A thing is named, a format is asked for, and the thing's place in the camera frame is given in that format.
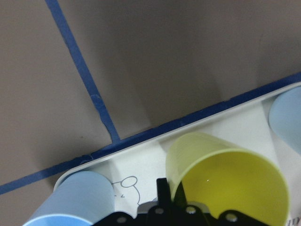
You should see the blue cup near tray corner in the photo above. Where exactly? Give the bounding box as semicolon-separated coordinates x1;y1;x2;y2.
24;171;115;226

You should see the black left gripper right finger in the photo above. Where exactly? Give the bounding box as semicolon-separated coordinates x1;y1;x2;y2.
174;182;187;205

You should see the cream serving tray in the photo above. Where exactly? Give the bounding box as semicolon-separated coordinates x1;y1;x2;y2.
55;82;301;215

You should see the light blue outer cup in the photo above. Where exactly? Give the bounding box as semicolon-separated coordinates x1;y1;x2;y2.
269;87;301;154

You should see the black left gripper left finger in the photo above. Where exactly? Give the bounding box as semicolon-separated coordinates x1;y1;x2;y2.
156;178;173;207

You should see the yellow plastic cup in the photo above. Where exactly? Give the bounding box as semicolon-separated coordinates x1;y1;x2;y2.
166;132;290;226

